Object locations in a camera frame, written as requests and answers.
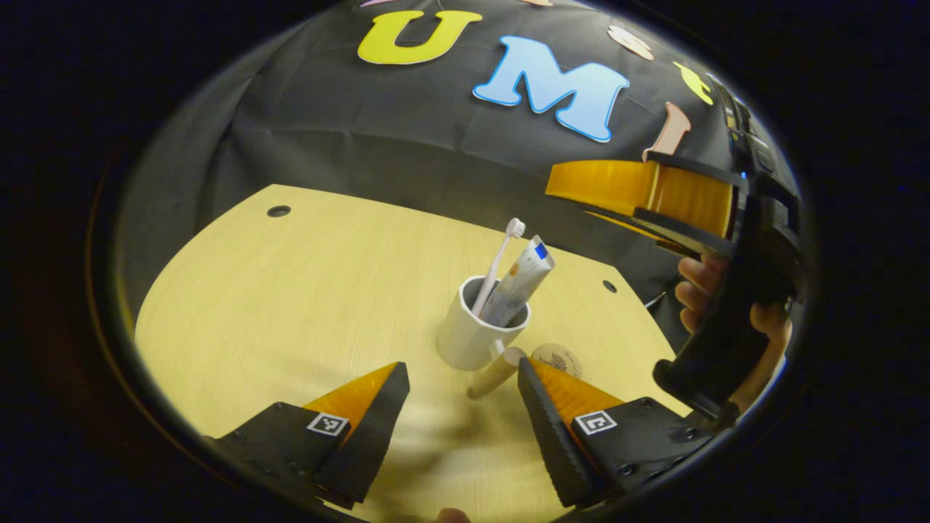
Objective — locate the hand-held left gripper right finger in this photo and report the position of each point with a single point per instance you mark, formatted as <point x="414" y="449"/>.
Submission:
<point x="548" y="436"/>

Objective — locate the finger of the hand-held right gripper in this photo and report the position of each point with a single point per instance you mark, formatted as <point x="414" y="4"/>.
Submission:
<point x="683" y="231"/>
<point x="603" y="185"/>

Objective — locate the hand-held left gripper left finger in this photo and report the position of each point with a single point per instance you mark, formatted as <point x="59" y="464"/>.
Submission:
<point x="370" y="436"/>

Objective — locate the round brown coaster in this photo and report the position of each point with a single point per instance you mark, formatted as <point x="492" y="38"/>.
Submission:
<point x="559" y="359"/>

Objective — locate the white toothpaste tube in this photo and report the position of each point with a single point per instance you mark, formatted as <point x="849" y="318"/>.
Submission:
<point x="519" y="280"/>

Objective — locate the white toothbrush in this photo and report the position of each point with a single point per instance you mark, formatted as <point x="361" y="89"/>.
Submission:
<point x="498" y="261"/>

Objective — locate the wooden desktop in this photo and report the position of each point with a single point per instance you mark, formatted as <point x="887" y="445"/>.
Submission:
<point x="290" y="305"/>

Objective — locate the black backdrop cloth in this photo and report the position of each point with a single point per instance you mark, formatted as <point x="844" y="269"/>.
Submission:
<point x="363" y="131"/>

